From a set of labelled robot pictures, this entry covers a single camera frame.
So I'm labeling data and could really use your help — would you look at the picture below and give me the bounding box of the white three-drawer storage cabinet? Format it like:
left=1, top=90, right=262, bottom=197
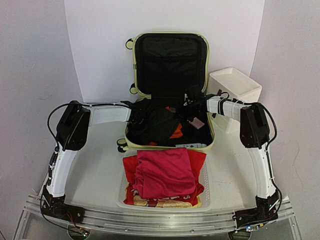
left=205, top=67, right=262, bottom=134

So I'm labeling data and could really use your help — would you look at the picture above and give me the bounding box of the black dotted garment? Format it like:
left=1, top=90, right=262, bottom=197
left=126, top=98, right=184, bottom=146

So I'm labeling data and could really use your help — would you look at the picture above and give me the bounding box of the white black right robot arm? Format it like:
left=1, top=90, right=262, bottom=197
left=183, top=93, right=283, bottom=231

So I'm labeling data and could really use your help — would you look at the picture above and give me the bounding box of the white deodorant spray bottle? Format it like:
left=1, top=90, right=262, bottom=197
left=175, top=143, right=207, bottom=149

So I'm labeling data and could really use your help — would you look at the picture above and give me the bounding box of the magenta pink garment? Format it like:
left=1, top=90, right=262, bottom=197
left=133, top=148, right=196, bottom=199

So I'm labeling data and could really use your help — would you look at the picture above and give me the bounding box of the yellow cloth garment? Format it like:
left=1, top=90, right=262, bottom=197
left=123, top=184, right=202, bottom=209

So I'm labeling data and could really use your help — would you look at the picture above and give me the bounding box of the red printed t-shirt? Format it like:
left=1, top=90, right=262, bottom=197
left=122, top=151, right=208, bottom=208

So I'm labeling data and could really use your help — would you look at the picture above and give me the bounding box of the aluminium front mounting rail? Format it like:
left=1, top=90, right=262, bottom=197
left=13, top=195, right=302, bottom=240

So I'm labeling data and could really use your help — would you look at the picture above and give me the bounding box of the white perforated plastic basket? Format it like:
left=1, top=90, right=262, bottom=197
left=116, top=149, right=211, bottom=212

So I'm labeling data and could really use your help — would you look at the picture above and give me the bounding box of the orange garment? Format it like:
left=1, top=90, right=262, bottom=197
left=145, top=107, right=183, bottom=146

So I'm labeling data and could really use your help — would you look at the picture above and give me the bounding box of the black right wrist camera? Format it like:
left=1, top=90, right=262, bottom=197
left=184, top=85, right=206, bottom=107

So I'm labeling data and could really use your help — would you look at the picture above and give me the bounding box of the pale green hard-shell suitcase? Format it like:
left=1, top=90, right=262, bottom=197
left=117, top=32, right=215, bottom=153

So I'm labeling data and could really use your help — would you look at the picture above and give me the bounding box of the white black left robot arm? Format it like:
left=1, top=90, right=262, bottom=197
left=40, top=100, right=146, bottom=223

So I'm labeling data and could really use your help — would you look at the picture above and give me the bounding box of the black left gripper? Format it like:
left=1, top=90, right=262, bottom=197
left=127, top=117, right=152, bottom=138

